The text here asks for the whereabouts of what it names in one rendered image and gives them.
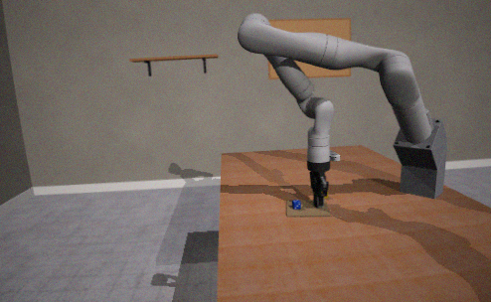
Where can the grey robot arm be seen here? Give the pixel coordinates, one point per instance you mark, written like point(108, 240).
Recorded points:
point(283, 48)

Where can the blue die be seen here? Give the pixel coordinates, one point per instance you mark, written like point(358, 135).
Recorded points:
point(296, 204)

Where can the tan flat mat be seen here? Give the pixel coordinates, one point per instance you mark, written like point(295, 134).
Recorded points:
point(307, 209)

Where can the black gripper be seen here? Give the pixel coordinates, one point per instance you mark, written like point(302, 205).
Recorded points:
point(318, 178)

